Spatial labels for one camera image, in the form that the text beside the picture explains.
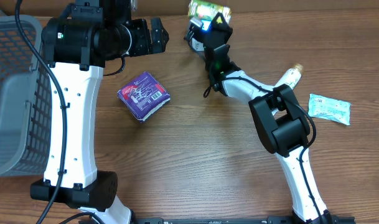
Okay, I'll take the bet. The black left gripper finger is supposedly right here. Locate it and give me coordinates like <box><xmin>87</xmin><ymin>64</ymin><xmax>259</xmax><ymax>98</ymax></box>
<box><xmin>151</xmin><ymin>17</ymin><xmax>169</xmax><ymax>42</ymax></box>
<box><xmin>152</xmin><ymin>40</ymin><xmax>168</xmax><ymax>54</ymax></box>

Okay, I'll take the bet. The green tea drink carton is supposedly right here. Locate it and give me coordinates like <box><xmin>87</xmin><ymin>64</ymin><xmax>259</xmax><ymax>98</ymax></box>
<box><xmin>187</xmin><ymin>0</ymin><xmax>232</xmax><ymax>23</ymax></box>

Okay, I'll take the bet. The purple Carefree pad pack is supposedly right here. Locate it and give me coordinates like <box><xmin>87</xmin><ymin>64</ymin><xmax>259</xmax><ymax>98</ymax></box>
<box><xmin>117</xmin><ymin>72</ymin><xmax>171</xmax><ymax>123</ymax></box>

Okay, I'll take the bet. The white tube gold cap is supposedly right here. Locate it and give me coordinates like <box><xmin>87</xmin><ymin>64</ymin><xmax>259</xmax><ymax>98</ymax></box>
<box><xmin>275</xmin><ymin>63</ymin><xmax>304</xmax><ymax>90</ymax></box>

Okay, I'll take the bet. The teal tissue packet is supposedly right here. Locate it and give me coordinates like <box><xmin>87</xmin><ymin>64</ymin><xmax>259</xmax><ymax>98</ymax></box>
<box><xmin>308</xmin><ymin>93</ymin><xmax>351</xmax><ymax>126</ymax></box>

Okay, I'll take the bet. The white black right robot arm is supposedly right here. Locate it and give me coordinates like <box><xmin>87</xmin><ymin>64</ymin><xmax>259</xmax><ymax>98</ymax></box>
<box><xmin>203</xmin><ymin>12</ymin><xmax>332</xmax><ymax>223</ymax></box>

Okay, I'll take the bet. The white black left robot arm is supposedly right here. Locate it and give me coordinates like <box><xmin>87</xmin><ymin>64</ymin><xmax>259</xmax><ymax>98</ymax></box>
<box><xmin>30</xmin><ymin>1</ymin><xmax>169</xmax><ymax>223</ymax></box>

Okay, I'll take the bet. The white barcode scanner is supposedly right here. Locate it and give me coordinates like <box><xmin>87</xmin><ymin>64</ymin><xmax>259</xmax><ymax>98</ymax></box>
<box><xmin>189</xmin><ymin>17</ymin><xmax>205</xmax><ymax>52</ymax></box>

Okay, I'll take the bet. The grey plastic mesh basket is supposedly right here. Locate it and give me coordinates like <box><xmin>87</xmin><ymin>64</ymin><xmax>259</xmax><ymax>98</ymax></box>
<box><xmin>0</xmin><ymin>16</ymin><xmax>52</xmax><ymax>176</ymax></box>

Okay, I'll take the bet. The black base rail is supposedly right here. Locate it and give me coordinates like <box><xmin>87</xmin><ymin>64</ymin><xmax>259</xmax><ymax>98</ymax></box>
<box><xmin>131</xmin><ymin>215</ymin><xmax>356</xmax><ymax>224</ymax></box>

